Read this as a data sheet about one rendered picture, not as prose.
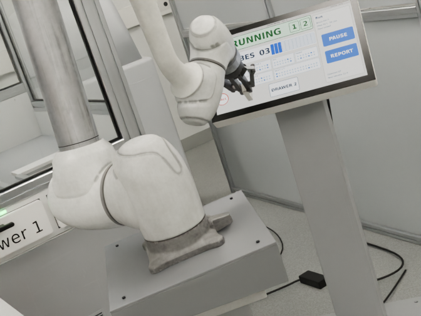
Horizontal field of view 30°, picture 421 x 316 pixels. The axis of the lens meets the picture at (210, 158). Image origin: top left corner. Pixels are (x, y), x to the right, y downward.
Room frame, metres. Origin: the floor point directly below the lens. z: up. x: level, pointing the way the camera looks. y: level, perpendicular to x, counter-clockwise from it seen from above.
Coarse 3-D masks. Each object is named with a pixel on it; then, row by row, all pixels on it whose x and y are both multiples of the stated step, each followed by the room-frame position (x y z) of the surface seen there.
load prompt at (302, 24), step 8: (304, 16) 2.48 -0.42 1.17; (280, 24) 2.50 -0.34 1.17; (288, 24) 2.49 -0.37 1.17; (296, 24) 2.47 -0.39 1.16; (304, 24) 2.46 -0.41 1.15; (312, 24) 2.45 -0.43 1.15; (256, 32) 2.52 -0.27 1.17; (264, 32) 2.51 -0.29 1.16; (272, 32) 2.49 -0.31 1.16; (280, 32) 2.48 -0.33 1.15; (288, 32) 2.47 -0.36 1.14; (296, 32) 2.46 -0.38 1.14; (240, 40) 2.52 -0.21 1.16; (248, 40) 2.51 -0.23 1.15; (256, 40) 2.50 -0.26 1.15; (264, 40) 2.49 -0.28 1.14; (272, 40) 2.48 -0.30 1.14; (240, 48) 2.51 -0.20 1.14
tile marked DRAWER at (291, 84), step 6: (288, 78) 2.38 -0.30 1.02; (294, 78) 2.37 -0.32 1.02; (270, 84) 2.39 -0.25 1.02; (276, 84) 2.38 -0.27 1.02; (282, 84) 2.38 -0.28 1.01; (288, 84) 2.37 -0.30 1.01; (294, 84) 2.36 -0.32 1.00; (270, 90) 2.38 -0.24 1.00; (276, 90) 2.37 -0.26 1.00; (282, 90) 2.36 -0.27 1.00; (288, 90) 2.36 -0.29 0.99; (294, 90) 2.35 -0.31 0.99; (270, 96) 2.37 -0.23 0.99
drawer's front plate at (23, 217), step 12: (36, 204) 2.28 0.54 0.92; (12, 216) 2.24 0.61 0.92; (24, 216) 2.26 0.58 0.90; (36, 216) 2.27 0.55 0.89; (12, 228) 2.23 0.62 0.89; (24, 228) 2.25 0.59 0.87; (36, 228) 2.26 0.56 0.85; (48, 228) 2.28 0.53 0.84; (0, 240) 2.21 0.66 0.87; (24, 240) 2.24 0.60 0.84; (36, 240) 2.26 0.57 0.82; (0, 252) 2.21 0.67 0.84; (12, 252) 2.22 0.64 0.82
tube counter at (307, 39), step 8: (312, 32) 2.44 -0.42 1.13; (288, 40) 2.45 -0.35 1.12; (296, 40) 2.44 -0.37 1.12; (304, 40) 2.43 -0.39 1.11; (312, 40) 2.42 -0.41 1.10; (264, 48) 2.47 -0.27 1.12; (272, 48) 2.46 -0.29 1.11; (280, 48) 2.45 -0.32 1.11; (288, 48) 2.44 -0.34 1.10; (296, 48) 2.43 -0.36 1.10; (264, 56) 2.46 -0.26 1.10
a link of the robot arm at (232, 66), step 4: (236, 48) 2.17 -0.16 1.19; (236, 52) 2.16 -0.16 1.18; (236, 56) 2.17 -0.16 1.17; (240, 56) 2.20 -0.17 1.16; (232, 60) 2.15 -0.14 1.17; (236, 60) 2.17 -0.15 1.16; (240, 60) 2.19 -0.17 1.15; (228, 64) 2.15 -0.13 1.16; (232, 64) 2.16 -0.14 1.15; (236, 64) 2.17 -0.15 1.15; (228, 68) 2.16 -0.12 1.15; (232, 68) 2.17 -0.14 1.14; (236, 68) 2.18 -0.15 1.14; (228, 72) 2.18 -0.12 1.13
